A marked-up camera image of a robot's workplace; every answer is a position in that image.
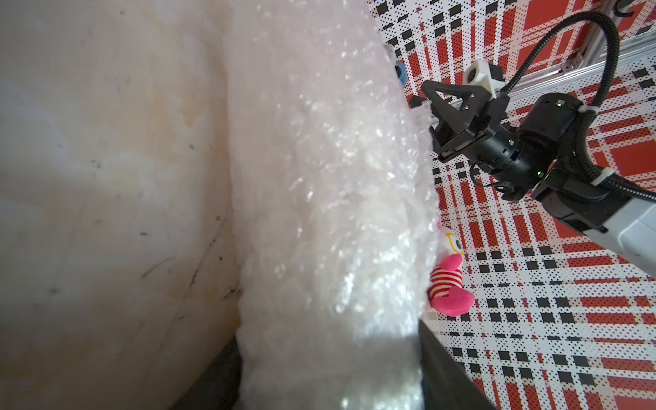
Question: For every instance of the bubble wrap sheet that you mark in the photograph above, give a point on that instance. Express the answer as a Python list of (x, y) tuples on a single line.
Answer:
[(334, 209)]

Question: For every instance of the pink owl plush toy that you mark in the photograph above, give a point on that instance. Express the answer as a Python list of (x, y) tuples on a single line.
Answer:
[(446, 293)]

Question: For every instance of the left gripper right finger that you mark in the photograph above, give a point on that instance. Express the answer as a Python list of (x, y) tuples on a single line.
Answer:
[(445, 384)]

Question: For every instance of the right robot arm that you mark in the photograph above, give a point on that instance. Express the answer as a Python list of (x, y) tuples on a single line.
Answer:
[(546, 156)]

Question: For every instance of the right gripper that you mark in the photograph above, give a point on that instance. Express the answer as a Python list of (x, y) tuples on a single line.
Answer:
[(470, 124)]

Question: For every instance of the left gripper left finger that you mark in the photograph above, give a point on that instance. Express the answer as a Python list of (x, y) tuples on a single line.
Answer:
[(218, 386)]

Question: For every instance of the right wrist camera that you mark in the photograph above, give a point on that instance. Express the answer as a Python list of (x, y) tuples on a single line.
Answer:
[(489, 76)]

